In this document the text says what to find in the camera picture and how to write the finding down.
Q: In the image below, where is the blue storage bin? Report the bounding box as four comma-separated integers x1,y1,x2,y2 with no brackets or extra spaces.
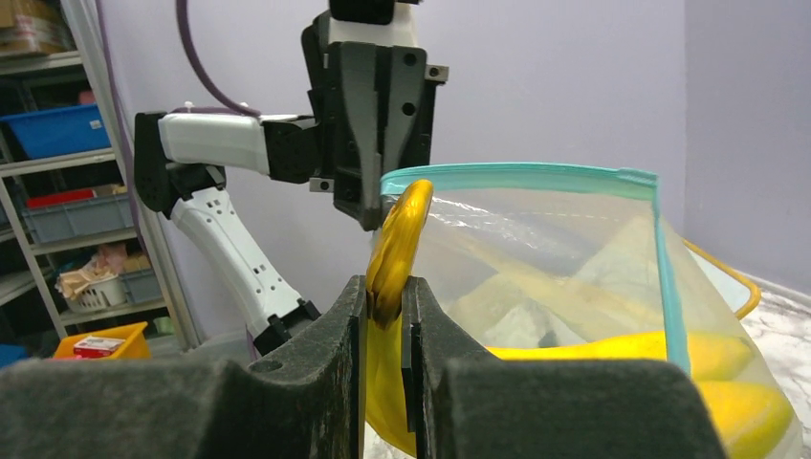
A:
1,103,111,160

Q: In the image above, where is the yellow banana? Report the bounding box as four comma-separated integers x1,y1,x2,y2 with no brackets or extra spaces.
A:
488,331,801,458
365,179,433,456

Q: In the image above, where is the metal storage shelf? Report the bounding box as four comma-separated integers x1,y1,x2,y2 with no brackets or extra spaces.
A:
1,1,198,356

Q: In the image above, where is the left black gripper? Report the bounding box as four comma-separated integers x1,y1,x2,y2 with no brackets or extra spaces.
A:
301,1,448,231

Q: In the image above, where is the grey storage crate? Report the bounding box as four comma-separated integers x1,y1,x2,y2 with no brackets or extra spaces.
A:
20,194,135,244

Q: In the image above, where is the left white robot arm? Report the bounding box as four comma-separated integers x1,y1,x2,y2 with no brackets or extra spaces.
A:
134,1,449,355

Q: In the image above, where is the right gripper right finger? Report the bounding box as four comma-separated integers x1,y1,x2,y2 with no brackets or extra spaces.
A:
402,277,725,458

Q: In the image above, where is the yellow storage bin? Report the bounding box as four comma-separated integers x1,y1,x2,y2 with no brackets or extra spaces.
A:
53,321,151,360

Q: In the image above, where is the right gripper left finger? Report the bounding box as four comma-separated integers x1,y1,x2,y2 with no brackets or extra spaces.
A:
1,275,365,458

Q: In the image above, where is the clear zip top bag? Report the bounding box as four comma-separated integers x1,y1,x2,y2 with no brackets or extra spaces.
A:
373,163,806,459

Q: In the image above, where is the small whiteboard yellow frame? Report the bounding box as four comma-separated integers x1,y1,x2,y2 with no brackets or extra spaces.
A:
683,239,762,320

